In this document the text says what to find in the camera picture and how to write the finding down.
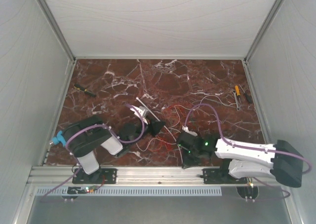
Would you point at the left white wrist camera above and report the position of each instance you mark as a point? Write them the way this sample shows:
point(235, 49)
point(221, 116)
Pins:
point(141, 112)

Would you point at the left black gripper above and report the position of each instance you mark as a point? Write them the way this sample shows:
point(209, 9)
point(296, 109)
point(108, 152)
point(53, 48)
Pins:
point(154, 127)

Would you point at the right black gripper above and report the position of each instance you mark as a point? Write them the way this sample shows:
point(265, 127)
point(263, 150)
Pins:
point(186, 163)

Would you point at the slotted grey cable duct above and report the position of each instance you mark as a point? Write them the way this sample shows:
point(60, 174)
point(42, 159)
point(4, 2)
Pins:
point(132, 191)

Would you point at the long white zip tie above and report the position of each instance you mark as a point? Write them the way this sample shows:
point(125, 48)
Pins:
point(143, 104)

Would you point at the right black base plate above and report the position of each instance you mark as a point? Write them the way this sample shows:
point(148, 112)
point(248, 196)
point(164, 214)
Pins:
point(217, 176)

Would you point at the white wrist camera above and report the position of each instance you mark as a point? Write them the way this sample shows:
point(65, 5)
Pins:
point(185, 129)
point(141, 112)

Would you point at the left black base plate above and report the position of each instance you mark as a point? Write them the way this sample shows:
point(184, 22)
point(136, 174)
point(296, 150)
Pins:
point(106, 175)

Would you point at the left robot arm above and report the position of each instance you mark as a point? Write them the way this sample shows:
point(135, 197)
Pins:
point(83, 137)

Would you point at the aluminium front rail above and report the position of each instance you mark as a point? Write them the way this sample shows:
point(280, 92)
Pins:
point(126, 175)

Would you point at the small circuit board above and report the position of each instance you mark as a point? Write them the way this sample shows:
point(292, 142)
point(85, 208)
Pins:
point(90, 189)

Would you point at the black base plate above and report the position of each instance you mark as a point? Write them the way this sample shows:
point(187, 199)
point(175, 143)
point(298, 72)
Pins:
point(106, 175)
point(217, 176)

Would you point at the yellow handled screwdriver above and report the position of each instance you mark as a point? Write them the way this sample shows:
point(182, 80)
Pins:
point(237, 90)

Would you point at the blue plastic fitting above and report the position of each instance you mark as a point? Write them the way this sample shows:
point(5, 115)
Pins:
point(58, 139)

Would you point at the silver wrench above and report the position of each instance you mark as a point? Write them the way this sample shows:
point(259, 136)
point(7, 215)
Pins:
point(236, 100)

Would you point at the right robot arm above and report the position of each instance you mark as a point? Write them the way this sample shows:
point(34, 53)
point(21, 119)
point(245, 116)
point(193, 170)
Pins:
point(240, 160)

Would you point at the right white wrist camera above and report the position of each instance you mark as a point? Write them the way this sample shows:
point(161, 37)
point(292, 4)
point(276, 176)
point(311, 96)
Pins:
point(185, 129)

